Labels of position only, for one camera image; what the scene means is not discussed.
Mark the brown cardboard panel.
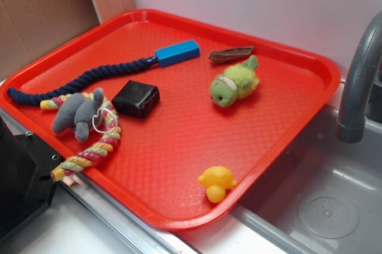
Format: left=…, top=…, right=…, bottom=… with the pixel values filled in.
left=1, top=0, right=136, bottom=79

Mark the multicolour twisted rope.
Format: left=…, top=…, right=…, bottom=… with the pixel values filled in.
left=39, top=92, right=122, bottom=182

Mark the red plastic tray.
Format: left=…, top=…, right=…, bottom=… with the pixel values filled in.
left=1, top=10, right=340, bottom=232

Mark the green plush toy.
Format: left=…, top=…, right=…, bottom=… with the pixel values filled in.
left=209, top=55, right=260, bottom=108

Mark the dark blue rope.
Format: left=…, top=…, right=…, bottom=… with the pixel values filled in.
left=7, top=57, right=158, bottom=107

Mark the yellow rubber duck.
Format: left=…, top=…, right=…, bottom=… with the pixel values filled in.
left=198, top=166, right=237, bottom=203

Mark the black wrapped block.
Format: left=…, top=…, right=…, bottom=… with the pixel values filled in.
left=112, top=80, right=161, bottom=118

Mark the grey toy faucet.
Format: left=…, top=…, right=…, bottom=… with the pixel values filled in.
left=336, top=13, right=381, bottom=143

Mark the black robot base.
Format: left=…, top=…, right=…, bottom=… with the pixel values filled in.
left=1, top=120, right=62, bottom=242

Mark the blue rectangular block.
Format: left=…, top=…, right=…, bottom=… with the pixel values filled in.
left=155, top=40, right=201, bottom=67

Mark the grey toy sink basin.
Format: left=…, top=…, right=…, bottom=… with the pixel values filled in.
left=232, top=107, right=381, bottom=253

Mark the brown wood chip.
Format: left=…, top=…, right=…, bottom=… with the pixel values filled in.
left=208, top=46, right=255, bottom=64

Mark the grey plush elephant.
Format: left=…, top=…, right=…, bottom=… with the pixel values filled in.
left=52, top=88, right=104, bottom=142

